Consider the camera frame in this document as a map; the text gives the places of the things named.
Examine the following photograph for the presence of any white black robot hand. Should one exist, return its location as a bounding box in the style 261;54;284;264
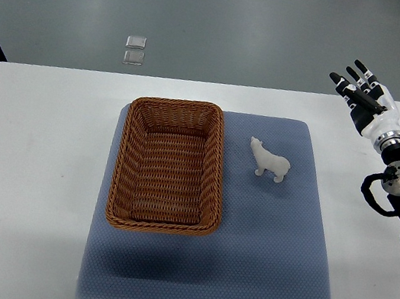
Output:
329;59;400;153

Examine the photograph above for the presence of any white bear figurine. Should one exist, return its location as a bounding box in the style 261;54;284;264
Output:
250;137;291;183

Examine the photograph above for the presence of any brown wicker basket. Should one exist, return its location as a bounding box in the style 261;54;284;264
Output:
105;97;224;236

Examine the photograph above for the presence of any blue quilted mat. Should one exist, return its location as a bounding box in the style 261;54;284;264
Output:
76;112;331;299

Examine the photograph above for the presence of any upper metal floor plate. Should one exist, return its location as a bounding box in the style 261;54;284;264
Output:
125;35;147;50

